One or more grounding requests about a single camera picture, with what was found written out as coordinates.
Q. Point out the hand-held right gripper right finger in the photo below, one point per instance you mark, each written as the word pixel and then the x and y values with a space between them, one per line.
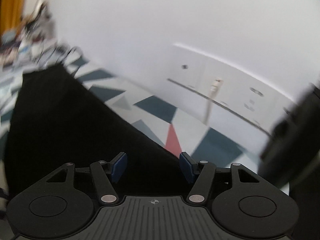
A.
pixel 187 166

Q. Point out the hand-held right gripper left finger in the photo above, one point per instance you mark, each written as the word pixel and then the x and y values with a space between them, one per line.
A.
pixel 119 166

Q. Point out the black knit sweater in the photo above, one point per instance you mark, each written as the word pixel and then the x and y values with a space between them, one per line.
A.
pixel 62 117

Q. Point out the geometric patterned bedsheet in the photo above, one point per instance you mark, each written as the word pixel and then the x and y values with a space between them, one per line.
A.
pixel 155 107

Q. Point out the group of toiletry bottles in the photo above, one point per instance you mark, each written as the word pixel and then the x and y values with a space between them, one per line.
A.
pixel 32 22

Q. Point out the mustard curtain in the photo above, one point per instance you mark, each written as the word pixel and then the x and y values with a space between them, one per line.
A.
pixel 12 5

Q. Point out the white wall socket panel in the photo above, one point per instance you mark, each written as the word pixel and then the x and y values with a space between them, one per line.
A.
pixel 232 80

